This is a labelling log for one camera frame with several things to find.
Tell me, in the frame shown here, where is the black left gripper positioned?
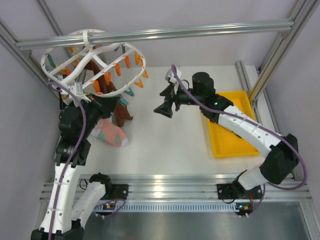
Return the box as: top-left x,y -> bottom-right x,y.
79,91 -> 119,138

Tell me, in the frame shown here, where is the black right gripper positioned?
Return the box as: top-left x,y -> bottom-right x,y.
154,82 -> 204,118

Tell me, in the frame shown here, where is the pink patterned sock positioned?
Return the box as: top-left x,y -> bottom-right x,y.
90,118 -> 129,148

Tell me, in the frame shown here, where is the white round clip hanger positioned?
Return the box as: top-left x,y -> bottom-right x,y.
40,29 -> 149,100

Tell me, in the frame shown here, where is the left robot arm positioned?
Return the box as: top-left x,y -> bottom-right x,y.
30,93 -> 119,240

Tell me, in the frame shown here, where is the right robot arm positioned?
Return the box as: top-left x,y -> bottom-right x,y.
154,69 -> 300,199

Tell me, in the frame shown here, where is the brown sock on hanger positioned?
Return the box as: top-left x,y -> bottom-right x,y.
84,60 -> 133,128

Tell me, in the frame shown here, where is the yellow plastic bin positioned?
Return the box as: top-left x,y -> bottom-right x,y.
206,90 -> 260,158

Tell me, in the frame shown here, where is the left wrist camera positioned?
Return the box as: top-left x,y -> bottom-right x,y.
61,82 -> 89,105

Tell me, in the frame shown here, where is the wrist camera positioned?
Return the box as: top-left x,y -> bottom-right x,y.
165,69 -> 182,86
61,82 -> 89,105

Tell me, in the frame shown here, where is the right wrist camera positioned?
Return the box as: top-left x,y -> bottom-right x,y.
165,69 -> 182,86

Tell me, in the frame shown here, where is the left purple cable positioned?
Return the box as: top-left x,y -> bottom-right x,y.
47,81 -> 127,240

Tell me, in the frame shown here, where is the purple cable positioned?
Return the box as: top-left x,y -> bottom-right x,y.
170,64 -> 309,218
47,81 -> 127,240

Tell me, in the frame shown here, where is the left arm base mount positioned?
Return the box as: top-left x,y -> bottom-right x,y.
108,184 -> 129,200

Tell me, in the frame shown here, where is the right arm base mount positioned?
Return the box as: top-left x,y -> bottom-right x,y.
216,183 -> 263,204

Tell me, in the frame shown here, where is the aluminium top rail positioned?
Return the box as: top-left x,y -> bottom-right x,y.
16,18 -> 295,50

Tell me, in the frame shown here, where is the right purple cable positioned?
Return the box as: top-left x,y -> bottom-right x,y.
170,64 -> 309,218

